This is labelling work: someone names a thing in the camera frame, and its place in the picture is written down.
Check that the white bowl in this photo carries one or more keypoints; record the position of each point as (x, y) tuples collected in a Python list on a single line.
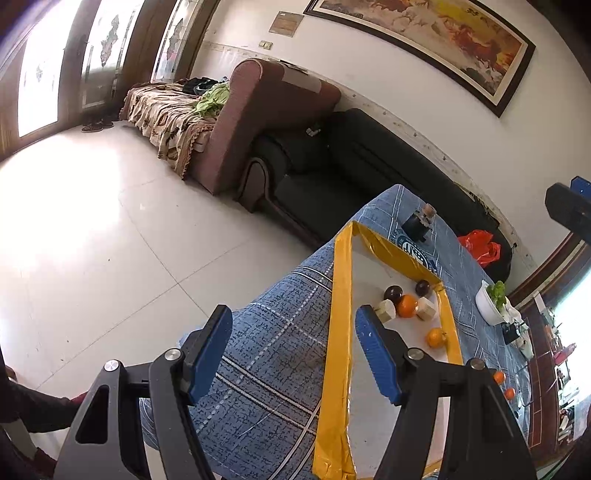
[(487, 304)]

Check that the black device with cork top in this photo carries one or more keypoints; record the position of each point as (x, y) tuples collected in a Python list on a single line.
[(415, 226)]

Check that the brown patterned blanket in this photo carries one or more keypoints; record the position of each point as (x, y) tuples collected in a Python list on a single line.
[(161, 115)]

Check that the red plastic bag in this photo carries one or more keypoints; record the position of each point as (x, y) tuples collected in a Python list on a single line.
[(480, 244)]

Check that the person's dark clothing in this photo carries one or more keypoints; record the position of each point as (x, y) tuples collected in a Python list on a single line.
[(32, 410)]

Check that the orange tangerine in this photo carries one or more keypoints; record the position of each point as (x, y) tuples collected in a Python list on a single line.
[(509, 393), (407, 305), (436, 338)]

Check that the small black box device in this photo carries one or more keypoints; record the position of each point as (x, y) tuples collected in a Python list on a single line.
[(510, 333)]

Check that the brown wooden window frame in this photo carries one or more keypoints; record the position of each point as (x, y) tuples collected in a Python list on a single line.
[(554, 263)]

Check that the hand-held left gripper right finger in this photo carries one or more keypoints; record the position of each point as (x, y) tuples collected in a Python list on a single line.
[(378, 355)]

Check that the wooden door with patterned glass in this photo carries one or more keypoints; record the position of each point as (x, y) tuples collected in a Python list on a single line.
[(74, 55)]

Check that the peeled sugarcane piece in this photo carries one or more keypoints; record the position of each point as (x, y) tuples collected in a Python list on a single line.
[(385, 309), (426, 308)]

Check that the white tray with yellow rim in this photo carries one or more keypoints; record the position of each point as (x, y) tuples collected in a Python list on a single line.
[(369, 272)]

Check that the framed wall painting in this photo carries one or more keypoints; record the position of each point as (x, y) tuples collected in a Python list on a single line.
[(438, 32)]

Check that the dark purple passion fruit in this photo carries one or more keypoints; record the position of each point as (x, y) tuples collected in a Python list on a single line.
[(422, 287), (393, 293)]

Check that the dark shoe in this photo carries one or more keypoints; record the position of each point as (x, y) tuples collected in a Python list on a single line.
[(106, 123), (90, 128)]

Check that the small wall plaque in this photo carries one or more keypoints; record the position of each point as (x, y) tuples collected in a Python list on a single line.
[(286, 24)]

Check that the black sofa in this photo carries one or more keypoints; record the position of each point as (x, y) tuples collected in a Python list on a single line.
[(369, 152)]

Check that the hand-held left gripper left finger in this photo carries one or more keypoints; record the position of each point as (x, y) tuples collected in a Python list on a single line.
[(210, 355)]

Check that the green lettuce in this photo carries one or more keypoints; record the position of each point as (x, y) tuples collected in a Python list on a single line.
[(497, 291)]

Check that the green cloth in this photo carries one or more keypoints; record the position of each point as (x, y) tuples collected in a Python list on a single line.
[(212, 101)]

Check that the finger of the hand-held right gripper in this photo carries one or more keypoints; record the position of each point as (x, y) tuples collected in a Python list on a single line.
[(568, 205)]

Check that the black clothing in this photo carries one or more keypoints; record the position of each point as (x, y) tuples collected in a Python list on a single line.
[(198, 85)]

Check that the white crumpled cloth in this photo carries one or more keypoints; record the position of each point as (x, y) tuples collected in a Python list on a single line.
[(524, 344)]

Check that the small white object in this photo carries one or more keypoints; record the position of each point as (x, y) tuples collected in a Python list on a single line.
[(314, 132)]

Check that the brown armchair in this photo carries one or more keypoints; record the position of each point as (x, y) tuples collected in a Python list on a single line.
[(258, 106)]

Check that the tangerine with green leaf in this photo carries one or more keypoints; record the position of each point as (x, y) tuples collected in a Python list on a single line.
[(499, 377)]

